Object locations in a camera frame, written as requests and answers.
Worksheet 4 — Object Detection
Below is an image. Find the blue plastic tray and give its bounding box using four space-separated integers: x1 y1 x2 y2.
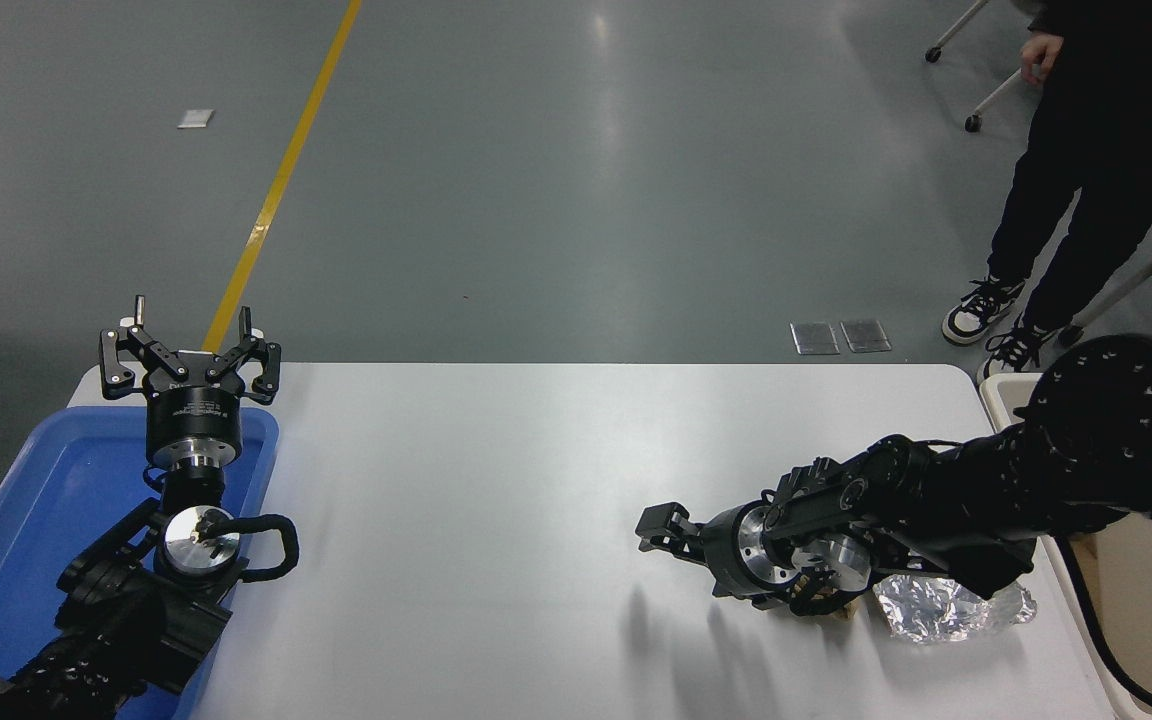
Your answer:
0 405 280 720

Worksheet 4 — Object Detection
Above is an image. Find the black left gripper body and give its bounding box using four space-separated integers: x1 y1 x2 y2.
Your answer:
142 358 246 447

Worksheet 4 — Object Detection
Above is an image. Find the person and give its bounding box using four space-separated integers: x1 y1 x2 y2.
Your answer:
941 0 1152 387

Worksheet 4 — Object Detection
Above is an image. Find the large pale dustbin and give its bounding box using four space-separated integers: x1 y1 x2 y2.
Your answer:
979 372 1152 720

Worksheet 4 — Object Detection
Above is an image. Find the person's right hand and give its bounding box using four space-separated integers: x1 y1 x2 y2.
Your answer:
1020 33 1065 87

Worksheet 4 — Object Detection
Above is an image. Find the yellow floor tape line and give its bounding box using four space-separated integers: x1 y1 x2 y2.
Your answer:
202 0 364 353

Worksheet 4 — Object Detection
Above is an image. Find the crumpled tan paper ball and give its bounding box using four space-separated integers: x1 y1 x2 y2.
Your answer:
816 572 859 623

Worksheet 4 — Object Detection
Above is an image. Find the silver foil plate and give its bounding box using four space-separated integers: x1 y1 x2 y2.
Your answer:
874 572 1038 645

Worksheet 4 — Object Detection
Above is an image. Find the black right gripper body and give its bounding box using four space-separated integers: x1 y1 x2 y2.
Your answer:
700 503 755 601

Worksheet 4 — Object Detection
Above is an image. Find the white wheeled chair base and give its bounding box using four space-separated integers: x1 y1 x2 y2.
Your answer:
925 0 1037 134

